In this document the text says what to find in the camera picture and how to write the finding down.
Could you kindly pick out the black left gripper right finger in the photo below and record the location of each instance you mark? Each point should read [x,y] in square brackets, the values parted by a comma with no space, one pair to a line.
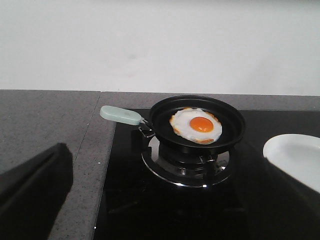
[280,208]

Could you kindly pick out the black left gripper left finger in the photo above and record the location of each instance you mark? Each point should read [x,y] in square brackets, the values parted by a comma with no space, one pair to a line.
[32,194]

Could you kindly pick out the white round plate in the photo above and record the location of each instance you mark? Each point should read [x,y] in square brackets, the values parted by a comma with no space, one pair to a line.
[298,155]

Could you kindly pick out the fried egg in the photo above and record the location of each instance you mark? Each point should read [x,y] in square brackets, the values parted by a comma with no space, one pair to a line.
[196,125]

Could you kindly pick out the black frying pan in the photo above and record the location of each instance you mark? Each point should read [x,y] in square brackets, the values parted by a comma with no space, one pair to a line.
[232,121]

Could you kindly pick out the black glass cooktop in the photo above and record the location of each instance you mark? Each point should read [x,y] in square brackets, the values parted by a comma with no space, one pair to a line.
[137,205]

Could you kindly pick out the left black gas burner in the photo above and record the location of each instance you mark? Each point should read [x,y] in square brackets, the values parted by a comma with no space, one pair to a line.
[184,160]

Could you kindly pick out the left black pan support grate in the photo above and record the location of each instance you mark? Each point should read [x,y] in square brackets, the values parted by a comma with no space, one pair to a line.
[216,172]

